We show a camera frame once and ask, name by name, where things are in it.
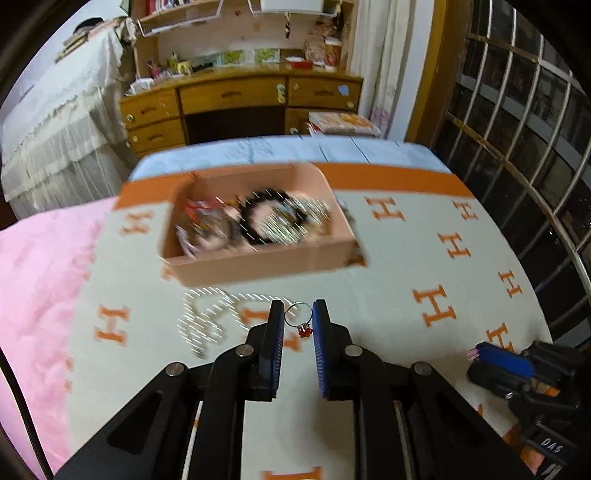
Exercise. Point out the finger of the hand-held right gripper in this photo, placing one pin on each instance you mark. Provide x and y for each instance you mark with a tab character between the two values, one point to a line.
489	381
505	361

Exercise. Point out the orange printed white blanket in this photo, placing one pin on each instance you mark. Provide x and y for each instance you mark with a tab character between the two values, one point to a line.
392	258

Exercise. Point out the wooden bookshelf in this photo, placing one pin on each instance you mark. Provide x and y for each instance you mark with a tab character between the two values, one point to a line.
240	32

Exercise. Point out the rhinestone leaf hair comb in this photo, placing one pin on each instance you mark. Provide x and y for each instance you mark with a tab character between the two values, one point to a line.
318	212

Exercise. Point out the lace-covered furniture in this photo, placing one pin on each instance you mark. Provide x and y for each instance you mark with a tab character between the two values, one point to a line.
55	120

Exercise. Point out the metal window grille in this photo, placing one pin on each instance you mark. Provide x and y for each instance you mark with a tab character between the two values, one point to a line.
521	138

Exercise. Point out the pink blanket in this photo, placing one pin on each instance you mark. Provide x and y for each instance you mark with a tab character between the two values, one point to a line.
37	277

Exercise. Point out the stack of orange books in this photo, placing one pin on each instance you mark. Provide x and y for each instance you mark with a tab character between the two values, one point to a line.
344	123

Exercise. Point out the pile of books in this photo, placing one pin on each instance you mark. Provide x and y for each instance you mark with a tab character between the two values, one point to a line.
87	39

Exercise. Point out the wooden desk with drawers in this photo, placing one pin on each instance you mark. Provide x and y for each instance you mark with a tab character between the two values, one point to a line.
231	94

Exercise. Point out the small red box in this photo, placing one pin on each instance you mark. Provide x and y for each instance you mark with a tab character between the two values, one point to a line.
300	63

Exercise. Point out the white curtain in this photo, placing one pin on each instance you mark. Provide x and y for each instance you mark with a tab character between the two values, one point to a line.
388	69

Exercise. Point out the pink cardboard box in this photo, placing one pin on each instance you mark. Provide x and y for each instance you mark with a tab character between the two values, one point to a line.
277	267

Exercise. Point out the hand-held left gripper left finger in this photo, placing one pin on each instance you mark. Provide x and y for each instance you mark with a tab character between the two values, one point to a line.
271	355

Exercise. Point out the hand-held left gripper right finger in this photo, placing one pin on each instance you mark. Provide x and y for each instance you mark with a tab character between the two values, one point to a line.
321	355

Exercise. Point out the row of green picture cards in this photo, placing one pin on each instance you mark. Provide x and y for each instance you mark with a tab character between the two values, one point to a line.
240	57

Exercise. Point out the light blue bed sheet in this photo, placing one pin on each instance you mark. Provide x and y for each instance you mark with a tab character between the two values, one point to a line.
286	150

